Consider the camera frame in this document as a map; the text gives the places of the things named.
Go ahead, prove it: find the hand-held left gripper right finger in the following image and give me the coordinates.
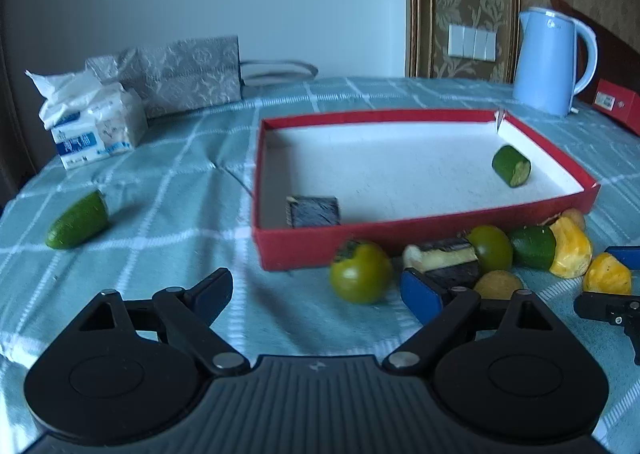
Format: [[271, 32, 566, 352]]
[[382, 268, 558, 377]]

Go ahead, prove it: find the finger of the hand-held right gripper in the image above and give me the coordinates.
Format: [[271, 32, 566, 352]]
[[574, 291, 640, 366], [604, 245, 640, 269]]

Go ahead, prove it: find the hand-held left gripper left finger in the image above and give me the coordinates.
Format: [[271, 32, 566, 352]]
[[75, 268, 251, 377]]

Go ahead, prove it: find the small yellow fruit piece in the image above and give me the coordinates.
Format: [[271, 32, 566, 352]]
[[582, 252, 633, 295]]

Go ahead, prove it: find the dark eggplant piece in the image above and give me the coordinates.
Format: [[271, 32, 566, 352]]
[[402, 236, 482, 291], [285, 195, 342, 230]]

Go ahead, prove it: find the large yellow fruit piece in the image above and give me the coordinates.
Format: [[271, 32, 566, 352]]
[[549, 216, 594, 279]]

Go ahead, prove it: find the small brown round fruit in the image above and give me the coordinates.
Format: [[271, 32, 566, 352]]
[[560, 207, 587, 231]]

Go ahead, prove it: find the green tomato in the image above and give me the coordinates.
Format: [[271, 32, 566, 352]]
[[466, 225, 514, 273], [329, 239, 394, 306]]

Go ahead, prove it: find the yellowish potato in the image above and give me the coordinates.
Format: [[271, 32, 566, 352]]
[[472, 270, 524, 301]]

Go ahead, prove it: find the short cucumber piece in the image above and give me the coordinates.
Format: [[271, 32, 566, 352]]
[[491, 145, 532, 190], [509, 225, 557, 271]]

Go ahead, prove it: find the red shallow cardboard box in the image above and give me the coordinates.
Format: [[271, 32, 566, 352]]
[[250, 109, 601, 273]]

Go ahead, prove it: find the teal checked tablecloth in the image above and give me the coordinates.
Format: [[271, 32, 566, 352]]
[[0, 76, 640, 454]]

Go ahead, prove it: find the small red carton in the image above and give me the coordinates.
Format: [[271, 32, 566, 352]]
[[591, 79, 640, 137]]

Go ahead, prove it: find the long cucumber half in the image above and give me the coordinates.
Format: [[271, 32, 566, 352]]
[[45, 190, 110, 251]]

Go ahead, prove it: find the white tissue pack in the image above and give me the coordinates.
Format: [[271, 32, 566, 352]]
[[25, 68, 149, 171]]

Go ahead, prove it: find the dark wooden furniture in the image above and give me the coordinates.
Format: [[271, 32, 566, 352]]
[[550, 0, 640, 100]]

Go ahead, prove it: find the light blue electric kettle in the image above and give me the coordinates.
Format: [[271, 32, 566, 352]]
[[512, 7, 599, 119]]

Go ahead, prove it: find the grey patterned bag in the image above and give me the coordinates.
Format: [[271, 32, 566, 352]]
[[85, 35, 320, 120]]

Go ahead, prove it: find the white wall switch panel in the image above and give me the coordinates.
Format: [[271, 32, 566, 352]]
[[447, 24, 497, 61]]

